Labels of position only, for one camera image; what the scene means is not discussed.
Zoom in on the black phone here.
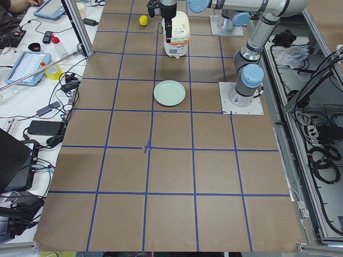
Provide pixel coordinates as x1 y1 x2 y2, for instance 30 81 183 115
42 31 53 44

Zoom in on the white rice cooker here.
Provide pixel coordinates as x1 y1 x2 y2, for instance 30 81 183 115
162 11 190 58

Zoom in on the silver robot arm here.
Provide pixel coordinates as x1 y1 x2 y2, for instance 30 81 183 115
162 10 250 45
187 1 309 108

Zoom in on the red cap squeeze bottle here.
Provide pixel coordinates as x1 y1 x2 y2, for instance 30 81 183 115
51 34 68 58

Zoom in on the yellow lemon toy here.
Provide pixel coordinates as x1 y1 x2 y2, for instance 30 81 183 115
139 15 148 26

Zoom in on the metal rod stand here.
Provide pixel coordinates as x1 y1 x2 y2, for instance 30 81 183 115
1 49 87 91

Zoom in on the aluminium frame post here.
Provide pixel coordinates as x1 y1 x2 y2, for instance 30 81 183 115
61 0 94 57

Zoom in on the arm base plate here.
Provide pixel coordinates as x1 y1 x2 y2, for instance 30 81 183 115
219 82 264 115
210 15 244 37

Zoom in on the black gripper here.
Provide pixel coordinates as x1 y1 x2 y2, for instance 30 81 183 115
159 4 177 43

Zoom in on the left green plate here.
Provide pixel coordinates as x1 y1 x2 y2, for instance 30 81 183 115
153 80 186 107

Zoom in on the black round cap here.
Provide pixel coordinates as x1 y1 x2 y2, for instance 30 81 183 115
28 42 41 52

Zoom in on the black laptop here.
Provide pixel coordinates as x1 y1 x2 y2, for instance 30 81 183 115
1 130 39 193

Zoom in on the blue teach pendant tablet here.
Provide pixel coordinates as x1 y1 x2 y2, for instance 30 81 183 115
5 51 51 86

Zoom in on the plastic cup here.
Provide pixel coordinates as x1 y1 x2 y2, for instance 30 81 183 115
78 6 86 18

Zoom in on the yellow tape roll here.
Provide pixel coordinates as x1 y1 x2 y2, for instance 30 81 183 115
44 65 63 81

